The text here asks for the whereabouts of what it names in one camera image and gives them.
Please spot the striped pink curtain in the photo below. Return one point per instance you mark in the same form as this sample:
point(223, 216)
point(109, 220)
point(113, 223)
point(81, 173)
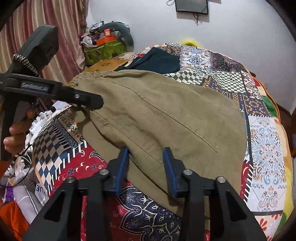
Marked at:
point(46, 34)

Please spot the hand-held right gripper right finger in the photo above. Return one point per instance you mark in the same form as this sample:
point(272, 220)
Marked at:
point(168, 169)

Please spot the person's left hand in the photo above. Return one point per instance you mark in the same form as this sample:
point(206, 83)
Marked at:
point(16, 136)

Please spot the orange cloth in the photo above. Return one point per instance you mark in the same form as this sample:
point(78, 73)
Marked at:
point(13, 217)

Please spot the orange box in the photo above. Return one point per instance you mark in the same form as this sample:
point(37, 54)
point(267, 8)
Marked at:
point(107, 39)

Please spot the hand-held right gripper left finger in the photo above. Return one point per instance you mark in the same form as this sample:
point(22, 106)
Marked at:
point(121, 167)

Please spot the patchwork printed blanket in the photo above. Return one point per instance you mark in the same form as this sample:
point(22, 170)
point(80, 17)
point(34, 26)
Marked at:
point(231, 92)

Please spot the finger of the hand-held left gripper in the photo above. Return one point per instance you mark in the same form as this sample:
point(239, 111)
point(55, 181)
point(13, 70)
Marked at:
point(81, 97)

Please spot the wall-mounted black screen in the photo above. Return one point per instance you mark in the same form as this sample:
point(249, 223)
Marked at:
point(192, 5)

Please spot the khaki pants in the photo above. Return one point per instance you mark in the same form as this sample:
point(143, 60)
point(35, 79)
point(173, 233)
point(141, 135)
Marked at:
point(161, 120)

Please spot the wooden stool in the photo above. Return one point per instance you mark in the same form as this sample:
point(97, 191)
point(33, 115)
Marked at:
point(106, 64)

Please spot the grey plush toy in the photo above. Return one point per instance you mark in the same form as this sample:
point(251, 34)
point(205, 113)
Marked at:
point(123, 31)

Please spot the green patterned bag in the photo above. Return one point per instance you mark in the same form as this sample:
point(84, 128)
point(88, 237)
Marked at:
point(104, 52)

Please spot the dark blue garment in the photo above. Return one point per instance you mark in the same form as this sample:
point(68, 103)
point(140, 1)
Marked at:
point(159, 61)

